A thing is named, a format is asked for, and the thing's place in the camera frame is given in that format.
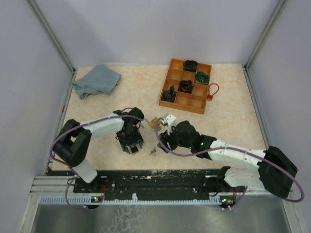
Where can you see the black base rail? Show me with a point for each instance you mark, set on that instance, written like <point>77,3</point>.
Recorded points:
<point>110,181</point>

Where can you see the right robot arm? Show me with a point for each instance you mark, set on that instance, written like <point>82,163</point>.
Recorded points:
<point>270,169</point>

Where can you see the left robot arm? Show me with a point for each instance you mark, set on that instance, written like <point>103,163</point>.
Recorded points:
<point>71,145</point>

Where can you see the red cable lock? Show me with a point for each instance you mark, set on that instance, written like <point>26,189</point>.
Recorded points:
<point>213,89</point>

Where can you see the white toothed cable duct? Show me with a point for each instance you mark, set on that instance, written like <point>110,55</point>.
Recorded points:
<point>133,199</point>

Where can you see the blue folded cloth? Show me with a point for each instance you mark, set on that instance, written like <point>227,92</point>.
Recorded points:
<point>100,80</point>

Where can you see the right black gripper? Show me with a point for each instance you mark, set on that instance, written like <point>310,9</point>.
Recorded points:
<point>165,138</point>

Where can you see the brass padlock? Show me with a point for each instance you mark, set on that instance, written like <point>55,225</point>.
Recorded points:
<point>152,122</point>

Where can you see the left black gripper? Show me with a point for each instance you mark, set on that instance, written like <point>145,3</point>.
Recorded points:
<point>137,139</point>

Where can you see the wooden compartment tray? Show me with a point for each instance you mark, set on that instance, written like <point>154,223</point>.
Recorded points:
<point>186,86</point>

